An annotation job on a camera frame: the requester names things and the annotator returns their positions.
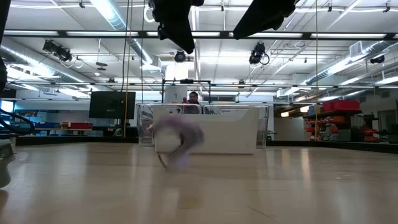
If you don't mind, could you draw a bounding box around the red storage bin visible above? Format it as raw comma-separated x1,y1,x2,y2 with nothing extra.
61,121,94,131

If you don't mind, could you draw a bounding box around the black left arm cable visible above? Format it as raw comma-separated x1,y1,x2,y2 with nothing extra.
0,107,36,136

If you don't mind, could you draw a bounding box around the person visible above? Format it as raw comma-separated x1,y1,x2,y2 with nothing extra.
182,91,201,106

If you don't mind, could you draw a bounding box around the shelf with red bins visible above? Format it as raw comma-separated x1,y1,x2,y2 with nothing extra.
303,98,385,143

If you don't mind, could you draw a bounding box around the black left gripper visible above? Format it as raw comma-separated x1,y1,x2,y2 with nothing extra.
149,0,205,55

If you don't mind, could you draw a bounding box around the white plastic tray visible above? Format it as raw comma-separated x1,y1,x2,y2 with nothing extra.
152,105,261,156

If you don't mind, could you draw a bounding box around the yellow hanging cable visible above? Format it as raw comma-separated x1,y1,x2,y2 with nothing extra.
123,0,134,138

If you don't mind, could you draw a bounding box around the clear plastic bin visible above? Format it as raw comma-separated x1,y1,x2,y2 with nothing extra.
201,104,270,150
136,103,203,147

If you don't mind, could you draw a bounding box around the black overhead crossbar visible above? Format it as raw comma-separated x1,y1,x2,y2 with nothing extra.
0,29,398,39

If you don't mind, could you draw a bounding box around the purple staple remover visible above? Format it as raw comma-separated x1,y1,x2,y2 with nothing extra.
154,115,206,172

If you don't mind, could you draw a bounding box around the white hanging cable loop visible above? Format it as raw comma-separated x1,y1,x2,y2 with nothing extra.
142,4,160,24

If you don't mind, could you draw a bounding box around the black ceiling camera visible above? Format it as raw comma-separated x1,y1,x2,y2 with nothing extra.
42,39,73,63
174,49,187,63
248,42,271,67

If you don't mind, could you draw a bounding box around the black monitor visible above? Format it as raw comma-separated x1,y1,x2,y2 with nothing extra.
88,90,137,120

